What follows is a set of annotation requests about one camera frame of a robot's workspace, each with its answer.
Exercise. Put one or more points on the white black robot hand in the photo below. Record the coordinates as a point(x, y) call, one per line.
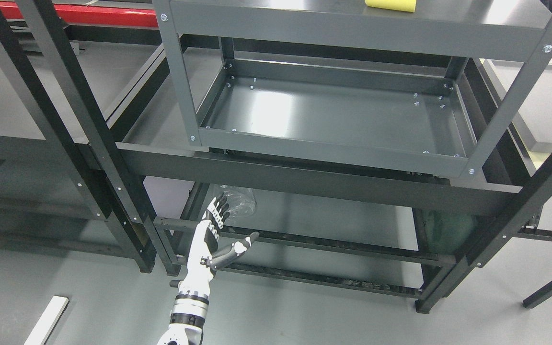
point(205, 257)

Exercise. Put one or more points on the yellow plastic cup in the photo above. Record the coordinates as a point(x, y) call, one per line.
point(393, 5)

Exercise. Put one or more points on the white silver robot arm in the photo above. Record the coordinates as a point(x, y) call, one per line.
point(187, 318)

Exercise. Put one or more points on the grey metal shelf unit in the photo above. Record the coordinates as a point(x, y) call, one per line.
point(343, 82)

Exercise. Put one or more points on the clear plastic bag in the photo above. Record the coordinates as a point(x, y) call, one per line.
point(241, 200)

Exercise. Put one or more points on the white strip on floor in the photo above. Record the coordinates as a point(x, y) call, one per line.
point(47, 321)

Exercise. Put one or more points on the dark metal shelving rack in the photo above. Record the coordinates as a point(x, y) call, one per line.
point(90, 127)

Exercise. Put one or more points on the red metal beam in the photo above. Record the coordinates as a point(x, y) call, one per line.
point(92, 14)

